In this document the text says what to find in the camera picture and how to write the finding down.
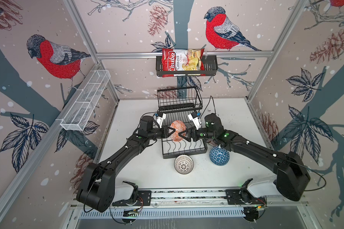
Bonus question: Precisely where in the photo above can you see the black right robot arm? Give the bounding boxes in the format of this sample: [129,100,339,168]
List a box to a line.
[179,113,311,201]

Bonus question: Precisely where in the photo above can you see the red cassava chips bag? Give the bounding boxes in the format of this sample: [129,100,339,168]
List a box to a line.
[161,48,204,72]

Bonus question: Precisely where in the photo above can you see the black wire dish rack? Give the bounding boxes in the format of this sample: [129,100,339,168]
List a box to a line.
[156,86,207,159]

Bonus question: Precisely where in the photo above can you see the white red dotted bowl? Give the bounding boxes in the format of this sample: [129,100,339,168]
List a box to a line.
[174,155,194,175]

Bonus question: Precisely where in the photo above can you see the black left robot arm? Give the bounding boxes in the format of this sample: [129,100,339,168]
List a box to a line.
[76,115,176,212]

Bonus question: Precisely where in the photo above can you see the black wall shelf basket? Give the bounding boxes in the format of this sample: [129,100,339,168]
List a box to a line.
[156,55,218,77]

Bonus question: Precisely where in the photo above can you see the orange and blue patterned bowl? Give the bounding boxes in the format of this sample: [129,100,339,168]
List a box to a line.
[170,120,186,142]

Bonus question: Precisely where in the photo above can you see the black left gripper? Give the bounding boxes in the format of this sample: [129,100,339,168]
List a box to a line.
[147,125,175,140]

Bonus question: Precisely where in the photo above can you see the aluminium front rail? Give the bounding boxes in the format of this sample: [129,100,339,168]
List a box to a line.
[71,187,307,208]

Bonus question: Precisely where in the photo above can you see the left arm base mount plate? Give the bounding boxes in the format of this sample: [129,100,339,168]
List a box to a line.
[111,190,152,207]

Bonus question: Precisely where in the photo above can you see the white wire mesh basket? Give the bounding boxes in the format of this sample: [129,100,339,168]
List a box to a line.
[60,70,110,131]

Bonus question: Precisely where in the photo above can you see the blue geometric patterned bowl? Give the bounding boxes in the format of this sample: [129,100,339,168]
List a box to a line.
[209,147,230,166]

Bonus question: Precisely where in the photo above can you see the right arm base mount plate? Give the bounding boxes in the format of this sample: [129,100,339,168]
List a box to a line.
[225,189,267,206]

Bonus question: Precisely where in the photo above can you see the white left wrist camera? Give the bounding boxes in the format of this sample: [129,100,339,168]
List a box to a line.
[156,112,166,128]

